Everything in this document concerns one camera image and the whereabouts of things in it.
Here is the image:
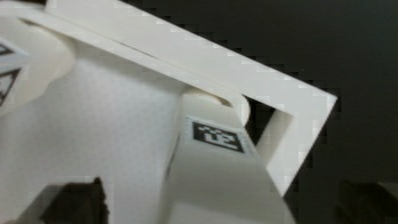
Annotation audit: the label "white desk top tray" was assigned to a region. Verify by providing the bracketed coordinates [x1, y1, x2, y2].
[0, 0, 335, 224]

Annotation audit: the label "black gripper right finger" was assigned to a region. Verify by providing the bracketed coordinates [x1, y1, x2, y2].
[333, 180, 398, 224]

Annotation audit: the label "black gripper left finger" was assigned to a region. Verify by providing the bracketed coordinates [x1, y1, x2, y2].
[40, 178, 109, 224]

